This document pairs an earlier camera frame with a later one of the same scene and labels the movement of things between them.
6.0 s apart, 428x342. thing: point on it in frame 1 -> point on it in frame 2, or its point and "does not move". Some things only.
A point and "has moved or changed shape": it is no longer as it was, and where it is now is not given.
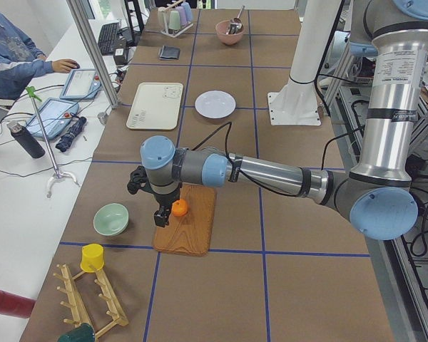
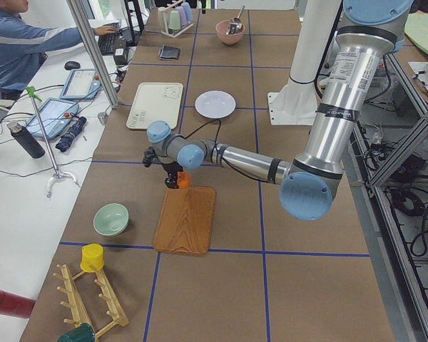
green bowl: (110, 219) does not move
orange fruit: (180, 207) has moved or changed shape
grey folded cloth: (167, 53) does not move
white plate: (215, 104) does not move
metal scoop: (235, 23) does not move
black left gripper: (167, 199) -> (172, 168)
